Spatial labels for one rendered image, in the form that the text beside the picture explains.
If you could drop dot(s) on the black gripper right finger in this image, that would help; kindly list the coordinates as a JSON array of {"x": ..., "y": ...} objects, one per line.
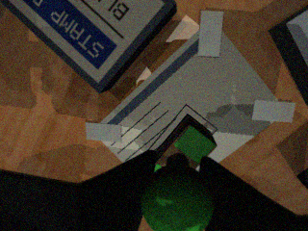
[{"x": 240, "y": 207}]

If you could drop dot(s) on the grey inspection card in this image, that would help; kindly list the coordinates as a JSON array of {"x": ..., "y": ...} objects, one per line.
[{"x": 207, "y": 78}]

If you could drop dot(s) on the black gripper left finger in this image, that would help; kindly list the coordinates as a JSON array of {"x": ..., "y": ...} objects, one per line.
[{"x": 110, "y": 201}]

